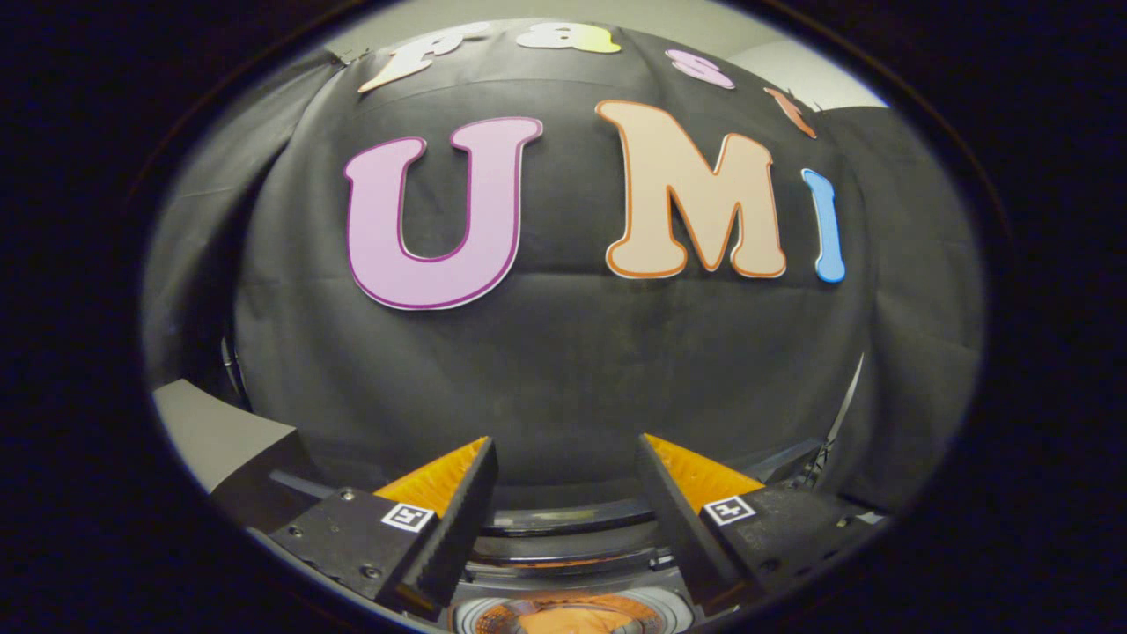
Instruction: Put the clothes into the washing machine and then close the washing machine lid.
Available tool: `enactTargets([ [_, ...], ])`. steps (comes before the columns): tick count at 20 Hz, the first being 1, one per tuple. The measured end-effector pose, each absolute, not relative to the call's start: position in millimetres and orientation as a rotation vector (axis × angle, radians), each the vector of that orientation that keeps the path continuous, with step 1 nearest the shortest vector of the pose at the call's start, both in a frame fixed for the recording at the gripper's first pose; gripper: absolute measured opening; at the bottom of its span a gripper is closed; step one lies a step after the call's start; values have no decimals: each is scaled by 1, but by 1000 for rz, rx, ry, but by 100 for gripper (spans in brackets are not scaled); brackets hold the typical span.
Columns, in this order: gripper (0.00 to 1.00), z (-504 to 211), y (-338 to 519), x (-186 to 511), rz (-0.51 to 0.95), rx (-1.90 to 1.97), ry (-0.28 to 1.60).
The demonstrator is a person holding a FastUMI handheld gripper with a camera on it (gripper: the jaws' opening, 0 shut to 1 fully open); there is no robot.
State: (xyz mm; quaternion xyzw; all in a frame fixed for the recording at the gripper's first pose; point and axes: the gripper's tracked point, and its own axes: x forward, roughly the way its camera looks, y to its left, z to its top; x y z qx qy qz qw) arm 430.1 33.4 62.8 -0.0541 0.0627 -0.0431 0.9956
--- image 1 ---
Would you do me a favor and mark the grey and white cabinet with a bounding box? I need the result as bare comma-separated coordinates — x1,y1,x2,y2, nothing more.
151,379,322,529

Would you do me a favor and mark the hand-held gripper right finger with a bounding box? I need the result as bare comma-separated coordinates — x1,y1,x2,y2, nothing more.
636,432,881,617

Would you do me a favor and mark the black metal backdrop stand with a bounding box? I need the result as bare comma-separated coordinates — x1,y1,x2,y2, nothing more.
218,333,252,408
810,352,868,494

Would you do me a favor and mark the black backdrop cloth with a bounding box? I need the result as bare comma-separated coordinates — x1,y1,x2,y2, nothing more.
141,18,985,512

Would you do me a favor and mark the orange cloth garment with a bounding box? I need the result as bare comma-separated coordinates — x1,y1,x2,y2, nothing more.
493,594,666,634

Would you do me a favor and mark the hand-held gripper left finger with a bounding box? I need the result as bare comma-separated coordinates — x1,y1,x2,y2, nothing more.
249,436,499,617

